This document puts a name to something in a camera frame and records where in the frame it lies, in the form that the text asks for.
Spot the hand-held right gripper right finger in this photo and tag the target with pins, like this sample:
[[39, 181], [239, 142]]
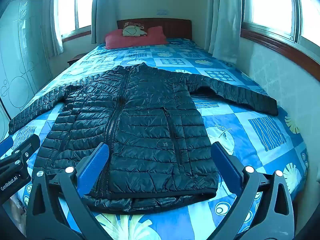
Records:
[[226, 168]]

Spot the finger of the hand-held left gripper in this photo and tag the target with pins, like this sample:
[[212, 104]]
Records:
[[30, 143], [5, 147]]

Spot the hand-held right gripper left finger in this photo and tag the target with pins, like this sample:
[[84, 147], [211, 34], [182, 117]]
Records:
[[92, 170]]

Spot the black quilted puffer jacket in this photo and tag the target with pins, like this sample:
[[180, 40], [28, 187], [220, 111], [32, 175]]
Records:
[[150, 120]]

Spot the blue patterned bed sheet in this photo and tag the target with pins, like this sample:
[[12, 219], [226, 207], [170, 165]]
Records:
[[250, 115]]

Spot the wardrobe with circle pattern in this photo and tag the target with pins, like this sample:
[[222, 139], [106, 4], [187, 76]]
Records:
[[22, 62]]

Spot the dark wooden nightstand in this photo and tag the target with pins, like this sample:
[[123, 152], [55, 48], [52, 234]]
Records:
[[75, 59]]

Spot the wooden window sill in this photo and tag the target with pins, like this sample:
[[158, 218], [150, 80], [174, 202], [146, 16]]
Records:
[[75, 36], [280, 47]]

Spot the white curtain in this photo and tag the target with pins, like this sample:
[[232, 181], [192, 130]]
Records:
[[53, 17], [103, 10], [222, 17]]

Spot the red pillow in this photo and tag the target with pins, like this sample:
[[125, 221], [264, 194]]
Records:
[[117, 41]]

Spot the small printed cushion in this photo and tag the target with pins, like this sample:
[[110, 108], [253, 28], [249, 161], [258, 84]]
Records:
[[132, 31]]

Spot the dark wooden headboard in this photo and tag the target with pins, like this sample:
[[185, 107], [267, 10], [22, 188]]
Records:
[[175, 28]]

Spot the window with white frame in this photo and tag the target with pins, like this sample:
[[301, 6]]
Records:
[[272, 2], [77, 2]]

